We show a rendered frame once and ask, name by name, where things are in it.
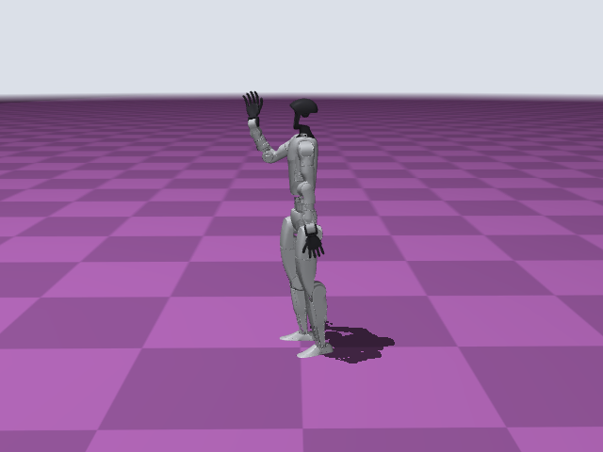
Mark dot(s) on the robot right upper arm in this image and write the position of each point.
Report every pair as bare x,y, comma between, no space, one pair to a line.
271,156

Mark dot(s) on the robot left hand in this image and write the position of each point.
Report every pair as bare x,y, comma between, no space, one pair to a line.
312,243

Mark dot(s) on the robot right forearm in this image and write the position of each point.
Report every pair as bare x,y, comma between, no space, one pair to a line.
258,137

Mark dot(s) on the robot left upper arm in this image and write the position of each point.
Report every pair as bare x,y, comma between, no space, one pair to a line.
306,154

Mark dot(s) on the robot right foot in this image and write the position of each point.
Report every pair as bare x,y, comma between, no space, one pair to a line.
296,336

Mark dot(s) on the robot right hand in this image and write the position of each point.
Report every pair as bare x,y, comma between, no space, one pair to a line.
253,109

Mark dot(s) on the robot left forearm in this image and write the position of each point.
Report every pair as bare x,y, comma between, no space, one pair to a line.
307,205

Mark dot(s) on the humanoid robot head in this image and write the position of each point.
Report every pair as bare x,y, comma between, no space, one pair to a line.
303,107

